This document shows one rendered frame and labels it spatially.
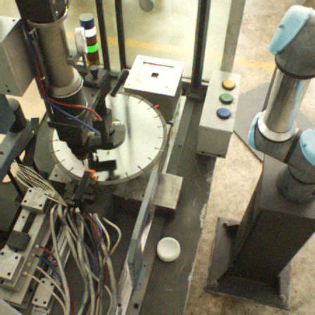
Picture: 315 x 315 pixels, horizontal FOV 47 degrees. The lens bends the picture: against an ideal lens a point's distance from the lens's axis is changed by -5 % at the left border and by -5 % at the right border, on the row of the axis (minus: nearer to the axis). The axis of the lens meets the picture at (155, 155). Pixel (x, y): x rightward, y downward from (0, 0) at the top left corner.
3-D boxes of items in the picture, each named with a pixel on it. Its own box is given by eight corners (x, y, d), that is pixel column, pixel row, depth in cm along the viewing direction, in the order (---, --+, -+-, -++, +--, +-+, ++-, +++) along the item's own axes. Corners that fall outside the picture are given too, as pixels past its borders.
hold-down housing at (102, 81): (100, 116, 100) (90, 57, 84) (116, 121, 99) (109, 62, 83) (90, 131, 97) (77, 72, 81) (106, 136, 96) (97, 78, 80)
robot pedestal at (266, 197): (292, 233, 195) (351, 149, 134) (287, 307, 172) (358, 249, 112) (219, 218, 201) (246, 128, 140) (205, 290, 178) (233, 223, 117)
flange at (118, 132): (130, 143, 110) (129, 138, 108) (93, 152, 108) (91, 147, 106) (121, 115, 117) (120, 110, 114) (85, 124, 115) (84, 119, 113)
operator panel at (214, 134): (207, 97, 149) (211, 69, 137) (235, 103, 147) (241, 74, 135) (195, 152, 133) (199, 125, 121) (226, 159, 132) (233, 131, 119)
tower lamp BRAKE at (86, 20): (84, 20, 117) (82, 12, 114) (96, 21, 116) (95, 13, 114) (78, 28, 114) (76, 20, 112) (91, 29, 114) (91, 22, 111)
